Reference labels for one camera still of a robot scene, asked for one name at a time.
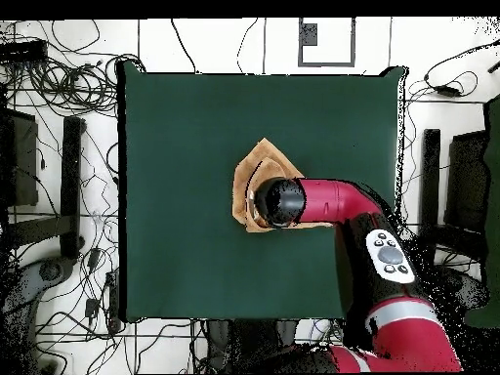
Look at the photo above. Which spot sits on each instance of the tan terry towel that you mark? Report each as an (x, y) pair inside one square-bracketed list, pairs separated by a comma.
[(244, 175)]

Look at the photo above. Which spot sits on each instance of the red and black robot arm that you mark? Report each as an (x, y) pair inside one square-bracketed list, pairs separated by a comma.
[(332, 199)]

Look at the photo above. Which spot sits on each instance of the dark green table cloth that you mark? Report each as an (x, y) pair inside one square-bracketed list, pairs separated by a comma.
[(175, 156)]

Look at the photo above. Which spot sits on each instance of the narrow black power strip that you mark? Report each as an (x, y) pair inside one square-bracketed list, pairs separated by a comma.
[(113, 300)]

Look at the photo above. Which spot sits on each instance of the black stand bar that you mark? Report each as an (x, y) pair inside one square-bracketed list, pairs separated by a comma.
[(429, 175), (71, 187)]

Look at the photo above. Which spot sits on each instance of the grey chair base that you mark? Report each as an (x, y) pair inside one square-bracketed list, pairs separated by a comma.
[(465, 289), (47, 273)]

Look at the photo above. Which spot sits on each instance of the black box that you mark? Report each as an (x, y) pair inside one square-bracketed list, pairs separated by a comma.
[(23, 156), (466, 179)]

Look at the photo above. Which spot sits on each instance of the black power adapter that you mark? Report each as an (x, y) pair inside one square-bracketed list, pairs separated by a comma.
[(447, 91)]

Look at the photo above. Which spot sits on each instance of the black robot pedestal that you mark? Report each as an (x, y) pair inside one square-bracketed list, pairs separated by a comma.
[(254, 343)]

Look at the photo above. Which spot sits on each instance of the grey square floor frame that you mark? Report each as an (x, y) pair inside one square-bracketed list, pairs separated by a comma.
[(327, 64)]

